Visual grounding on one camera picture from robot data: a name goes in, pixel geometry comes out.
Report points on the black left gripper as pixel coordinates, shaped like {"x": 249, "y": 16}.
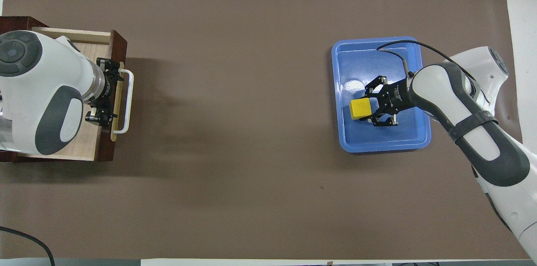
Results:
{"x": 104, "y": 89}

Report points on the blue plastic tray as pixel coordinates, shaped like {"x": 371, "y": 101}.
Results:
{"x": 377, "y": 138}

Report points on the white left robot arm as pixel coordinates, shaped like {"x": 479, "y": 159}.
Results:
{"x": 37, "y": 89}

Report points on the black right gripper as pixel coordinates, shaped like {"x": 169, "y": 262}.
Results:
{"x": 396, "y": 97}

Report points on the yellow cube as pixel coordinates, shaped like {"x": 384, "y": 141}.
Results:
{"x": 361, "y": 108}

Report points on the brown table mat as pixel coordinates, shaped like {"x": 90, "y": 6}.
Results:
{"x": 251, "y": 131}

